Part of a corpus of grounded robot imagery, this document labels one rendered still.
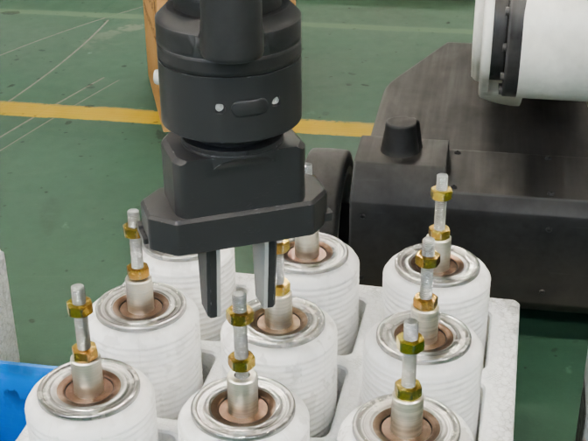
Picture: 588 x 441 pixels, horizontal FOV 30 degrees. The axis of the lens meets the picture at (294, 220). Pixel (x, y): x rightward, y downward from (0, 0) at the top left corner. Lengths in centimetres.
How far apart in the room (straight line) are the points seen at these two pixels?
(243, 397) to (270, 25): 28
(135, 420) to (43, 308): 64
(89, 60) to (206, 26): 171
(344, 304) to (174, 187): 34
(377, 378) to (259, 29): 35
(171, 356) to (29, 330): 51
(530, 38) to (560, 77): 5
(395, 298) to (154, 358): 22
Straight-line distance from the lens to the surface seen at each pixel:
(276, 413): 79
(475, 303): 97
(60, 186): 176
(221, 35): 60
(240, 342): 77
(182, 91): 65
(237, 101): 64
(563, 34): 108
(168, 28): 65
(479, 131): 149
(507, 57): 109
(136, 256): 90
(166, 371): 91
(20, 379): 112
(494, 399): 95
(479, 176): 131
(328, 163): 131
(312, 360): 87
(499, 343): 102
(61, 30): 253
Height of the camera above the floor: 73
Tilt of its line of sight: 27 degrees down
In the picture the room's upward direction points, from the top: 1 degrees counter-clockwise
